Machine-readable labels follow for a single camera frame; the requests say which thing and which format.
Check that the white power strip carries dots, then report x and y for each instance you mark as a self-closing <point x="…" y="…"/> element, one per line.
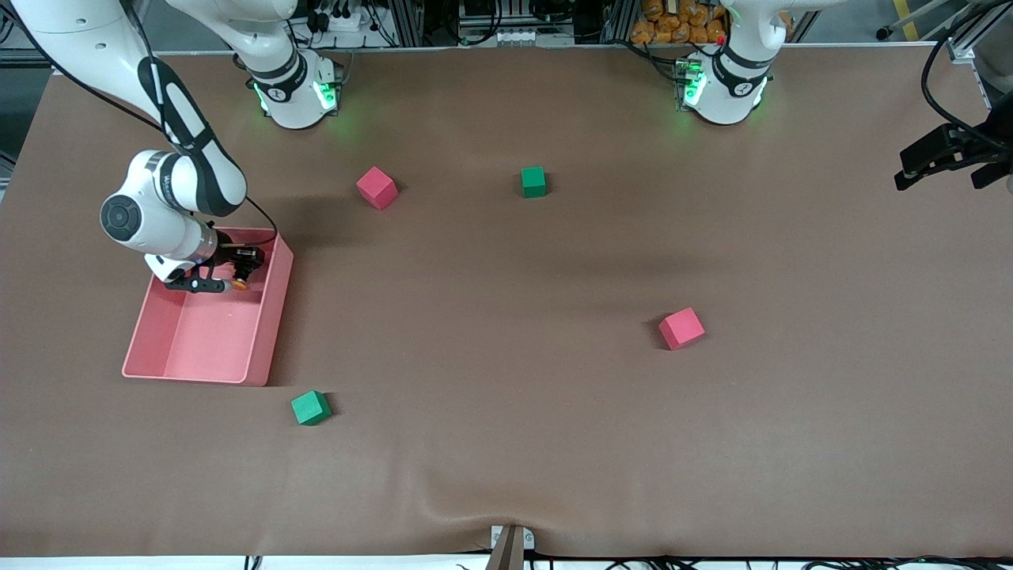
<point x="344" y="20"/>

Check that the pink plastic bin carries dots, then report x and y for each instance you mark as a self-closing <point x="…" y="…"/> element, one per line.
<point x="214" y="340"/>

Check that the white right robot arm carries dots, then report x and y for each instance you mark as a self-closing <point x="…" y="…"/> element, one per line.
<point x="158" y="229"/>

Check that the brown table mat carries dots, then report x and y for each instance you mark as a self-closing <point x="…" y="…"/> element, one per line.
<point x="506" y="435"/>

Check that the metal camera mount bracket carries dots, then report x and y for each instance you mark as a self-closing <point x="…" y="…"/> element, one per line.
<point x="510" y="546"/>

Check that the orange capped push button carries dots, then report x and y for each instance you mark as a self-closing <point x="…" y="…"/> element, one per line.
<point x="238" y="283"/>

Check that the aluminium frame rail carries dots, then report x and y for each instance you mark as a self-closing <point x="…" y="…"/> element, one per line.
<point x="961" y="47"/>

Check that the pile of orange snack bags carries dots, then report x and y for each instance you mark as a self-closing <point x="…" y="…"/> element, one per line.
<point x="681" y="24"/>

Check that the white terminal strip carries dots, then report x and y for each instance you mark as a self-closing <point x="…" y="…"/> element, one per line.
<point x="522" y="36"/>

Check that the pink foam cube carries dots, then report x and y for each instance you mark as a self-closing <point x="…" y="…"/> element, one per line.
<point x="681" y="328"/>
<point x="377" y="188"/>

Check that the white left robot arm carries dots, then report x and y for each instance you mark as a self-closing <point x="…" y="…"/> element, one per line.
<point x="724" y="87"/>

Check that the green foam cube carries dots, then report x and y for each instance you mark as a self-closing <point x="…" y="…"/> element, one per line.
<point x="310" y="408"/>
<point x="533" y="182"/>

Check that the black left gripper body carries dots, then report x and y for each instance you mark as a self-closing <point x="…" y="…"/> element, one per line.
<point x="980" y="142"/>

